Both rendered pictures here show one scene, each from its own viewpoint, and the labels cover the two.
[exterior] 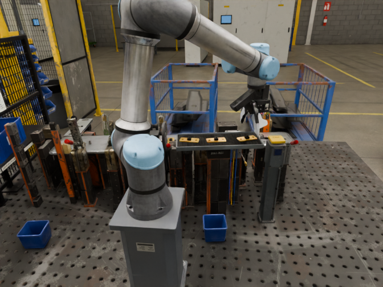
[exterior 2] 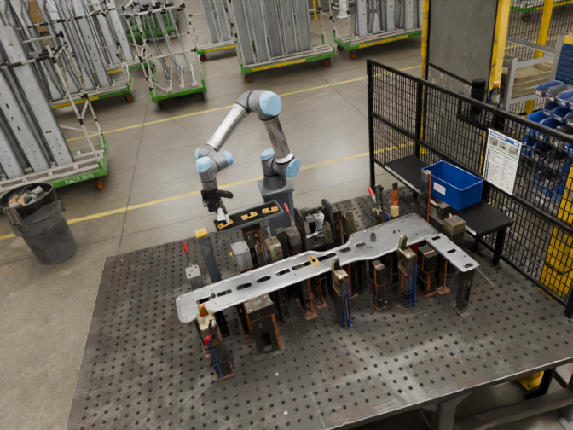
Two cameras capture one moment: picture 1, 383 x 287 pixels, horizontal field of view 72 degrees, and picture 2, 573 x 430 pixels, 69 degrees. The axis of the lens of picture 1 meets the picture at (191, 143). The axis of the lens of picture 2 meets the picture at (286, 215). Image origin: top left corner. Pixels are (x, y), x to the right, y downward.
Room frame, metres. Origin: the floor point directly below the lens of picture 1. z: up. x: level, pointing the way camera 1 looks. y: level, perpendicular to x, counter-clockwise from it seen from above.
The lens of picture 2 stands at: (2.95, -0.36, 2.41)
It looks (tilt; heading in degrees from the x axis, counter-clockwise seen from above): 34 degrees down; 166
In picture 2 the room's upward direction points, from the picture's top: 10 degrees counter-clockwise
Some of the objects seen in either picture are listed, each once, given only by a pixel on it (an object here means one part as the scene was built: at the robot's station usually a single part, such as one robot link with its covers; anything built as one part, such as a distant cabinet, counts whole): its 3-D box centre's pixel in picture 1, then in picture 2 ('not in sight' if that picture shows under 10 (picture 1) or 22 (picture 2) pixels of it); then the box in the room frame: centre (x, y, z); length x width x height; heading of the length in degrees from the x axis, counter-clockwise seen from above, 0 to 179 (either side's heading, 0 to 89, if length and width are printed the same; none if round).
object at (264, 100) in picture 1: (256, 98); (211, 198); (1.06, -0.27, 1.34); 0.09 x 0.08 x 0.12; 106
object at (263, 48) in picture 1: (257, 58); (205, 169); (1.06, -0.26, 1.50); 0.09 x 0.08 x 0.11; 118
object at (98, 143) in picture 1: (174, 140); (310, 264); (1.39, 0.10, 1.00); 1.38 x 0.22 x 0.02; 91
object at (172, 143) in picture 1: (176, 175); (297, 258); (1.18, 0.08, 0.89); 0.13 x 0.11 x 0.38; 1
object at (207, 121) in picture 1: (188, 103); not in sight; (3.70, 0.03, 0.47); 1.20 x 0.80 x 0.95; 172
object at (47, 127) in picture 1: (57, 152); (452, 246); (1.50, 0.86, 0.88); 0.08 x 0.08 x 0.36; 1
